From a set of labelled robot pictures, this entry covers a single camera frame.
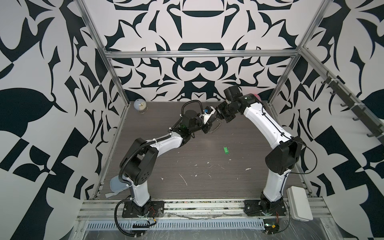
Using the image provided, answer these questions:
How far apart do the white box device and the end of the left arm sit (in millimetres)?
537

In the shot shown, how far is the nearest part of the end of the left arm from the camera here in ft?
2.24

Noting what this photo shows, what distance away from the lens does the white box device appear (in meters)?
0.70
